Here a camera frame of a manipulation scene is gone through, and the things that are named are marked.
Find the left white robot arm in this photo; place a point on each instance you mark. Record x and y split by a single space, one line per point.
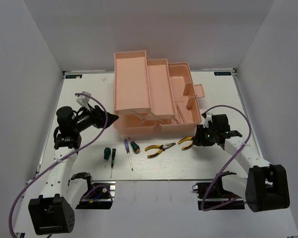
53 211

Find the right table corner label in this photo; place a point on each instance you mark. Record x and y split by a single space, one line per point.
222 73

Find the blue red long screwdriver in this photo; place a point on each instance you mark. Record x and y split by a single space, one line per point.
128 152

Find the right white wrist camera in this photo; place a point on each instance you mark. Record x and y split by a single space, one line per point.
207 119

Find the pink plastic toolbox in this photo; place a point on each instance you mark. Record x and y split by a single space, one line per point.
153 95

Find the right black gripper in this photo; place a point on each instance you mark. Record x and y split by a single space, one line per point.
199 140

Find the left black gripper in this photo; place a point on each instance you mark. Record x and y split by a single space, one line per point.
97 115

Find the left table corner label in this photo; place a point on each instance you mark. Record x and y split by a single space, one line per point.
73 76

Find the yellow combination pliers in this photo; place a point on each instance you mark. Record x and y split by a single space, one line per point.
160 149

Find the green orange stubby screwdriver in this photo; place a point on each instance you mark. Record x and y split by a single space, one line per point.
134 146

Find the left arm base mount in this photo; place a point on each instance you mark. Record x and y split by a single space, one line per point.
99 199

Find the table corner label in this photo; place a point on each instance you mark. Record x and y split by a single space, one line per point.
73 76
222 73

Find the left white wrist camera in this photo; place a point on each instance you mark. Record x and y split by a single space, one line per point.
83 100

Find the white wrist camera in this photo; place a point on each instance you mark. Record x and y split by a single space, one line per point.
83 100
207 119

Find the thin green precision screwdriver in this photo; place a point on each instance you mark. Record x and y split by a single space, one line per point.
112 161

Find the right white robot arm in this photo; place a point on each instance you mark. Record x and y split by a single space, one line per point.
262 185

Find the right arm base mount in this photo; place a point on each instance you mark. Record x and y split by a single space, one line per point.
216 198

